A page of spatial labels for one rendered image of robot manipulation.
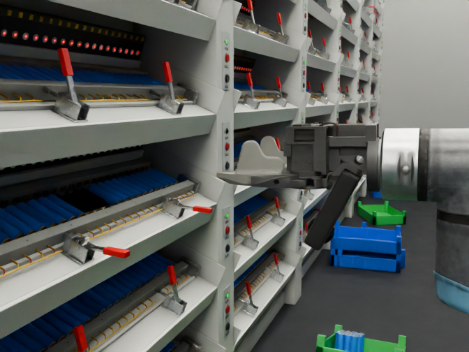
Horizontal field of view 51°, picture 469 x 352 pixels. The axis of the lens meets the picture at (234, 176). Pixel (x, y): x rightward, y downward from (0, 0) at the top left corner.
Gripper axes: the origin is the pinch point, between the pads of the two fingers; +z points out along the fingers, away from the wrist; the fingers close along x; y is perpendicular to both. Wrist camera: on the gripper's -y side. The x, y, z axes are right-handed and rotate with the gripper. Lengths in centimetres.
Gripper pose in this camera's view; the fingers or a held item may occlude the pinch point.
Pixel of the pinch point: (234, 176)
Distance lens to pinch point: 69.7
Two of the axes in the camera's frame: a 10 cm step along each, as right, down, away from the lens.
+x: -3.7, 1.5, -9.2
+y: -0.3, -9.9, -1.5
